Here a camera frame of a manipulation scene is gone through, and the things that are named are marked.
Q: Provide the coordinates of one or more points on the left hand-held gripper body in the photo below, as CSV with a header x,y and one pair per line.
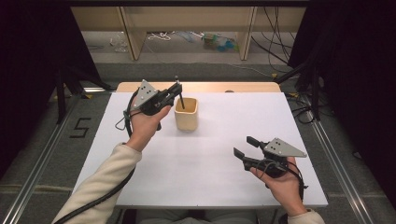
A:
x,y
144,95

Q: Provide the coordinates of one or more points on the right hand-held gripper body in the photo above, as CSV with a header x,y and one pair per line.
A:
x,y
281,148

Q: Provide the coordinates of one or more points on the black pen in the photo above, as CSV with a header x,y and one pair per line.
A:
x,y
181,102

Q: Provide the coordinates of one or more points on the beige square pen holder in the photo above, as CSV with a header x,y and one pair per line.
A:
x,y
186,119

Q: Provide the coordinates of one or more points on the person's left hand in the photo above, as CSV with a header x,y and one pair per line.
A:
x,y
144,127

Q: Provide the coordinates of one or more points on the person's right hand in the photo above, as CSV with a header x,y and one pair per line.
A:
x,y
285,188

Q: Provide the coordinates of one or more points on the white table board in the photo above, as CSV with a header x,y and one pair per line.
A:
x,y
202,174

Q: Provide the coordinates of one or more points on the wooden table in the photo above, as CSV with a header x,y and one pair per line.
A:
x,y
218,87

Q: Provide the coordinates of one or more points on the clear plastic bag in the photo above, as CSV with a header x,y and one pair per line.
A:
x,y
120,43

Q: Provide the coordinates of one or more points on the pile of plastic bottles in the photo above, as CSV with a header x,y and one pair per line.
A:
x,y
219,43

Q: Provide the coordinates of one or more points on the black stand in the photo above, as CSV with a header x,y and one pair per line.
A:
x,y
60,96
316,93

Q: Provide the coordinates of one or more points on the wooden shelf unit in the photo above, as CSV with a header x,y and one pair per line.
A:
x,y
186,18

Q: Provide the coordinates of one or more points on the metal floor rail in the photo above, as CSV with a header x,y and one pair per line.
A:
x,y
339,174
37,174

